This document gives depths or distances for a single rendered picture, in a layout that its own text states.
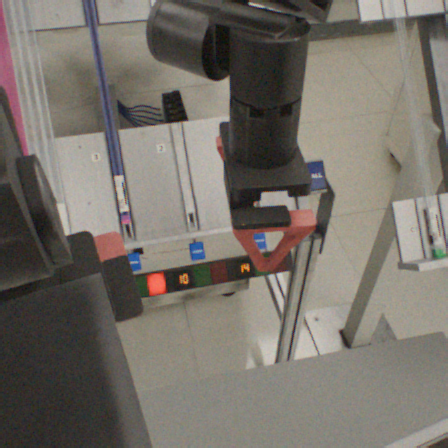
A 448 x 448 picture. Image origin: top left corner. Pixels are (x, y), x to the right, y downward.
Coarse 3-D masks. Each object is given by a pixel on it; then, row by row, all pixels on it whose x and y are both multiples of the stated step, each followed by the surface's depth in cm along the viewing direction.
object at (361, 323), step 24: (432, 120) 91; (432, 144) 90; (408, 168) 99; (432, 168) 95; (408, 192) 101; (384, 216) 112; (384, 240) 114; (384, 264) 117; (360, 288) 132; (384, 288) 125; (312, 312) 156; (336, 312) 156; (360, 312) 135; (312, 336) 150; (336, 336) 150; (360, 336) 143; (384, 336) 150
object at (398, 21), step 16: (400, 0) 80; (400, 16) 80; (400, 32) 80; (400, 48) 80; (400, 64) 80; (416, 96) 80; (416, 112) 80; (416, 128) 79; (416, 144) 80; (432, 192) 79
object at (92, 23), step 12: (84, 0) 81; (96, 24) 81; (96, 36) 81; (96, 48) 81; (96, 60) 81; (108, 96) 81; (108, 108) 81; (108, 120) 81; (108, 132) 81; (120, 168) 81
